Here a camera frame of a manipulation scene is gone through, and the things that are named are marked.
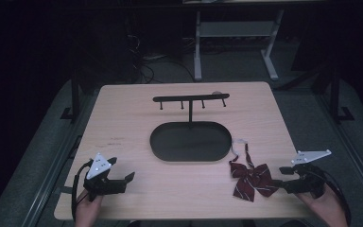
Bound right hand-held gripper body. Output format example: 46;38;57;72
282;149;333;200

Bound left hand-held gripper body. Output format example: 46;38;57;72
82;152;129;202

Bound dark red striped bow tie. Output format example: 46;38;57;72
229;138;282;203

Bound person's right hand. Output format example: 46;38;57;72
295;183;350;227

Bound person's left hand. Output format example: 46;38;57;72
74;188;105;227

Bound black hook rack with tray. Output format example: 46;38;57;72
149;92;233;164

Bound black metal stand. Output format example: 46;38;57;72
328;66;355;124
60;67;81;123

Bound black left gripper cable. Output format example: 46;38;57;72
70;159;95;221

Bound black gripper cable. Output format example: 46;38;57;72
313;164;353;227
70;159;95;221

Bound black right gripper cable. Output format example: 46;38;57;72
313;164;353;227

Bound tangle of black floor cables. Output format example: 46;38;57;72
126;31;197;85

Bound white metal desk frame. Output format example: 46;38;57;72
193;9;285;81

